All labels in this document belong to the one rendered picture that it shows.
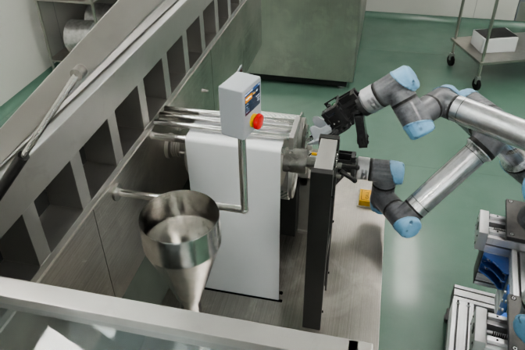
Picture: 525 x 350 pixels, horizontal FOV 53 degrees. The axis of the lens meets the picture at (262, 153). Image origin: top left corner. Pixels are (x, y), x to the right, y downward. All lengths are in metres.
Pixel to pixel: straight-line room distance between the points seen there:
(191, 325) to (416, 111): 0.97
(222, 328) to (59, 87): 0.34
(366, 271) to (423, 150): 2.30
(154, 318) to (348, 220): 1.25
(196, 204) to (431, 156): 3.00
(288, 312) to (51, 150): 0.88
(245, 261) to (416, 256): 1.71
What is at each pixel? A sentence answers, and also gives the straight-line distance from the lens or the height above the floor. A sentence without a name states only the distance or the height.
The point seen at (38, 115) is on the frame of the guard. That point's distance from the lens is 0.67.
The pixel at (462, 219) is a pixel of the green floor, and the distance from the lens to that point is 3.40.
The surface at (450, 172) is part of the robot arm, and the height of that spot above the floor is 1.17.
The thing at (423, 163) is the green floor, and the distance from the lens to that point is 3.79.
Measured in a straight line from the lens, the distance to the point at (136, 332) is 0.71.
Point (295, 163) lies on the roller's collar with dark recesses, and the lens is 1.35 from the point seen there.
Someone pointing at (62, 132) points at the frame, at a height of 1.64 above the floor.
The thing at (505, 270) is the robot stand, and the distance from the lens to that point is 2.16.
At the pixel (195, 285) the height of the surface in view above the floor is 1.40.
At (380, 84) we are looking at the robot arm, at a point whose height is 1.47.
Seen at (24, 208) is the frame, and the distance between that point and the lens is 0.94.
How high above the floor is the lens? 2.14
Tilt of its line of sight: 35 degrees down
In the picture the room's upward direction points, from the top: 1 degrees counter-clockwise
